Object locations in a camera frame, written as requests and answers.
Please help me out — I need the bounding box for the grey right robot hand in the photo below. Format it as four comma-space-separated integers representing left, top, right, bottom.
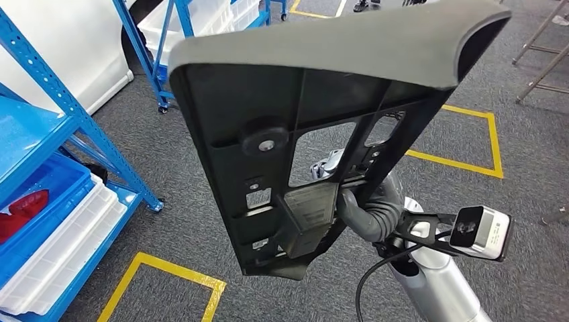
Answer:
309, 150, 405, 239

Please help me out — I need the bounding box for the black plastic plate bracket part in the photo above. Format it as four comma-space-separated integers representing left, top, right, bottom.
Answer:
168, 0, 513, 282

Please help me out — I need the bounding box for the red plastic car part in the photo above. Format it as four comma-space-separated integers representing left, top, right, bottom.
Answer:
0, 189, 50, 245

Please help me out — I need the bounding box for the blue metal shelf rack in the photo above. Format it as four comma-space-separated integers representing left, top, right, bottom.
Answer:
0, 6, 165, 322

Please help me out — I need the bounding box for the yellow floor tape square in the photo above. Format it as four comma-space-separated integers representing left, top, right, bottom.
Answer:
404, 104, 505, 180
97, 252, 227, 322

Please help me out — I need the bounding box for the white plastic bin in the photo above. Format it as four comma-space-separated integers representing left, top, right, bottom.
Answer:
136, 0, 235, 68
230, 0, 263, 33

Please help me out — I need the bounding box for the blue wheeled metal rack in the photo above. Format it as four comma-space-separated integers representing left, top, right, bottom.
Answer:
111, 0, 288, 115

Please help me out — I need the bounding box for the blue plastic bin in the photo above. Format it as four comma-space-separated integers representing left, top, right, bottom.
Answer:
0, 153, 97, 285

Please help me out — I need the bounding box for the white plastic tray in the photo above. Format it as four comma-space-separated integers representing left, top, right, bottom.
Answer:
0, 173, 130, 317

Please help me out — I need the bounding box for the white car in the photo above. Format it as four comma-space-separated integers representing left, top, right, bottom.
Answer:
0, 0, 134, 117

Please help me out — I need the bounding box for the black camera cable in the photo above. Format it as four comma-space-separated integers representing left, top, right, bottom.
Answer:
354, 231, 454, 322

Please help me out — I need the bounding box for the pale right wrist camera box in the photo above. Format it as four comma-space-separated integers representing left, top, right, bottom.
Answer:
449, 205, 514, 263

